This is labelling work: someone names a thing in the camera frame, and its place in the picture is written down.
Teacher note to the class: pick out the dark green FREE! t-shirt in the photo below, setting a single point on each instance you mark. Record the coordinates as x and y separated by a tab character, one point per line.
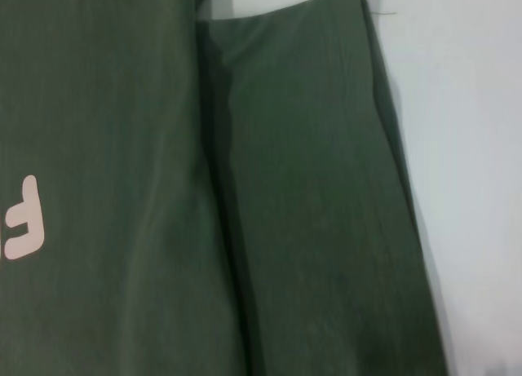
122	107

